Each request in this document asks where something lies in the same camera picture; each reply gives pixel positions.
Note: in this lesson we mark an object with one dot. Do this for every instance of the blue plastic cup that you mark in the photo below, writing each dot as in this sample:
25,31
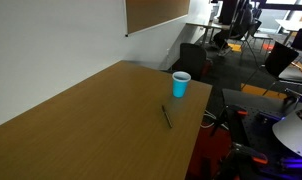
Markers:
180,87

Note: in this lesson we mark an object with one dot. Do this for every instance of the seated person in dark clothes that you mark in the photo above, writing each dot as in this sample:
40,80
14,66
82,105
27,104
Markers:
239,23

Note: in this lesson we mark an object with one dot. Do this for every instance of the black screw clamp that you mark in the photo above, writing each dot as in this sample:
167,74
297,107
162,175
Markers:
290,99

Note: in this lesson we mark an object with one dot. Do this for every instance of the black pen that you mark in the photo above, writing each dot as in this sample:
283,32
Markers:
167,116

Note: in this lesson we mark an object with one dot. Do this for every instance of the grey office chair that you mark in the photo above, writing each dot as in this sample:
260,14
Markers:
256,28

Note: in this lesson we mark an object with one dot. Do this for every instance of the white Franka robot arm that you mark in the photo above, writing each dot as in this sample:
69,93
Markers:
294,133

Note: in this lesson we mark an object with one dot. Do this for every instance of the white office desk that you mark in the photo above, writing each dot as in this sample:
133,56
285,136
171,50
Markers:
291,25
207,25

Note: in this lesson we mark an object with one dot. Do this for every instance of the grey chair seat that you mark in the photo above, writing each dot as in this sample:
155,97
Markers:
294,74

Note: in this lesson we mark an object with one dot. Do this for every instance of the brown cork pin board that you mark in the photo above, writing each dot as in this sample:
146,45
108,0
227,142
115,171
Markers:
154,13

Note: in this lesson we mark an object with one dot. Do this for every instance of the black tilted chair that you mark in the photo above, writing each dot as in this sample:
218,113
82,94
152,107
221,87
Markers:
280,60

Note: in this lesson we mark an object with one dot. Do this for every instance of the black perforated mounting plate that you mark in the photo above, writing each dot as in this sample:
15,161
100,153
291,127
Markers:
254,128

